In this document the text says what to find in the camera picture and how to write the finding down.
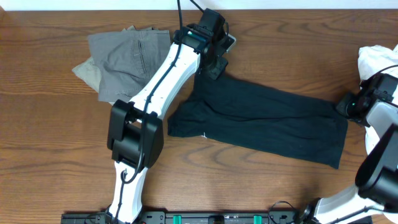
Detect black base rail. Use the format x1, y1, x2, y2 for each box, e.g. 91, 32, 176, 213
60, 205, 313, 224

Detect grey folded shorts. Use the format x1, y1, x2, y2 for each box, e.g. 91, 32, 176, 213
88, 29, 170, 102

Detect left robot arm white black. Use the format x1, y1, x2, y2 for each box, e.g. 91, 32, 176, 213
105, 8, 236, 223

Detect dark teal t-shirt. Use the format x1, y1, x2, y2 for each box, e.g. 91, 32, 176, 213
167, 74, 348, 169

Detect beige folded garment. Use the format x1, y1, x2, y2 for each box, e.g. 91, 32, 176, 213
72, 57, 101, 93

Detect white crumpled garment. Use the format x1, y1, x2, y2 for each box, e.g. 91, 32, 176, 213
358, 45, 397, 154

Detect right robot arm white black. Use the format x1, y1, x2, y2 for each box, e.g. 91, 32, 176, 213
294, 72, 397, 223

